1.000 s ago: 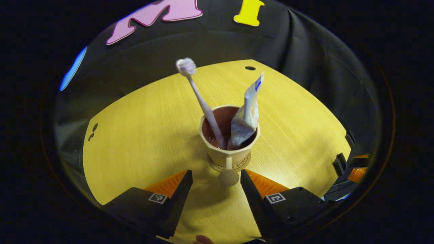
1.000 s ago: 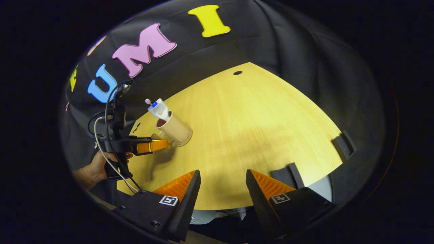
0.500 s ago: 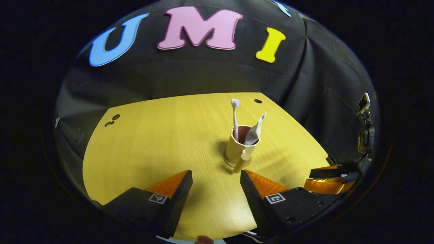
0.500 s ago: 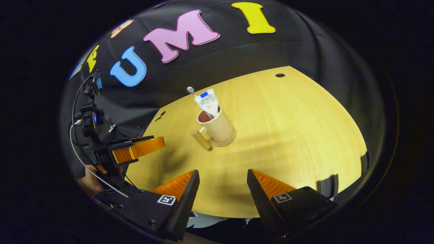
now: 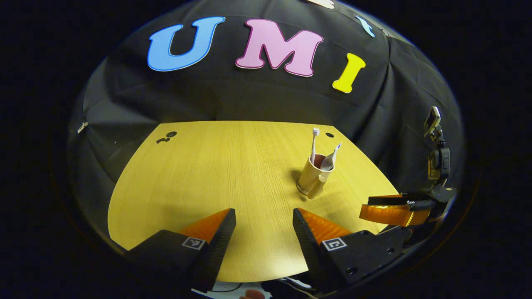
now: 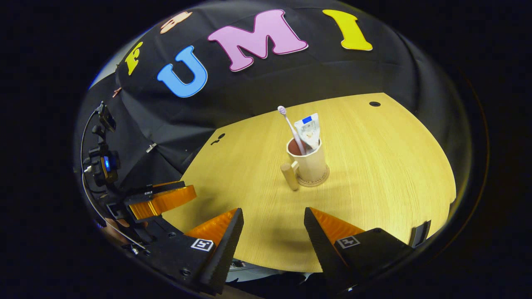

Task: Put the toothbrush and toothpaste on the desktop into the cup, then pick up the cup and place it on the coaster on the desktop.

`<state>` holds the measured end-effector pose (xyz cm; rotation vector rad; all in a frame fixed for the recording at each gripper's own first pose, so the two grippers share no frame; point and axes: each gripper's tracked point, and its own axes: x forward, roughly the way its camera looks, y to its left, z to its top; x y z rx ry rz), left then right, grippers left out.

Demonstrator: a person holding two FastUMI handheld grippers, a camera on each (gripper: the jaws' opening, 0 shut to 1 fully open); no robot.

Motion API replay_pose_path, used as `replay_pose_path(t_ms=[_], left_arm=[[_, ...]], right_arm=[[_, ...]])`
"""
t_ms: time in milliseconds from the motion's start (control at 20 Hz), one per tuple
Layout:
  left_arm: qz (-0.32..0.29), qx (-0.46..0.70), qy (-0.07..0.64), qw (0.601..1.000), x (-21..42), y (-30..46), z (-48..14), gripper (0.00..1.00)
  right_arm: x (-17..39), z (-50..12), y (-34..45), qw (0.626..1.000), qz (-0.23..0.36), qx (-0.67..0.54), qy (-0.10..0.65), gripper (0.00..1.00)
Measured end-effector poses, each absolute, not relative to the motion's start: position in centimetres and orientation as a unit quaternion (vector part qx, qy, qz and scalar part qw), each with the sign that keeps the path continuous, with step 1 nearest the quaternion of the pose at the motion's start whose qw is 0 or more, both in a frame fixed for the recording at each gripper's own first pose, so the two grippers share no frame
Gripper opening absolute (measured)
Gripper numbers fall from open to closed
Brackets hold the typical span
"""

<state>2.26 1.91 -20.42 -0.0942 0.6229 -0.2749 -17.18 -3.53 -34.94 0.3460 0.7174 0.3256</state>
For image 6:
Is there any wooden desktop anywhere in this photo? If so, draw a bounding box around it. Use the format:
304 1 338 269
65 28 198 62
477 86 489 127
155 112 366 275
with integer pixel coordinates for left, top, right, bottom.
162 93 457 273

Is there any beige cup with wooden handle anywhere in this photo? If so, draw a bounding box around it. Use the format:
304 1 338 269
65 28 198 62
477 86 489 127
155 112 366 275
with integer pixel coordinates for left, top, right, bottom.
281 138 329 191

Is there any pink toothbrush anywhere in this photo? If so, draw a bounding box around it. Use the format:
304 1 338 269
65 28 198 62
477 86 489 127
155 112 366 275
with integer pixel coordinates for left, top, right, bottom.
278 105 307 155

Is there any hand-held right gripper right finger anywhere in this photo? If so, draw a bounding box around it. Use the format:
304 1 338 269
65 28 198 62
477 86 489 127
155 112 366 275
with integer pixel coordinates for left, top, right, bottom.
303 207 416 293

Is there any white toothpaste tube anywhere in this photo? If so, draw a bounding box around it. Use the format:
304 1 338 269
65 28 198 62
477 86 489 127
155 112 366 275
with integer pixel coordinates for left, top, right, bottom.
294 113 320 150

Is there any black table clamp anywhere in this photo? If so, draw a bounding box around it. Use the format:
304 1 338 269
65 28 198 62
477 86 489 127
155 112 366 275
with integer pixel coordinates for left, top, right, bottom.
409 220 432 249

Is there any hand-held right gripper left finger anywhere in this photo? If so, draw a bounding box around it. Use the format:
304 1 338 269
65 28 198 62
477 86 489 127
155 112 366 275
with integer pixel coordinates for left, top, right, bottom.
139 208 245 296

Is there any black backdrop cloth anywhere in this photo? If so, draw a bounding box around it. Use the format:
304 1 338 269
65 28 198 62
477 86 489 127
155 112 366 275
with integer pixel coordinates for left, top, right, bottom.
75 0 472 233

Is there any round wooden coaster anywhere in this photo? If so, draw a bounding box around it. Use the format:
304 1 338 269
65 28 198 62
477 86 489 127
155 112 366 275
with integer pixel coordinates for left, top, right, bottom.
297 166 330 188

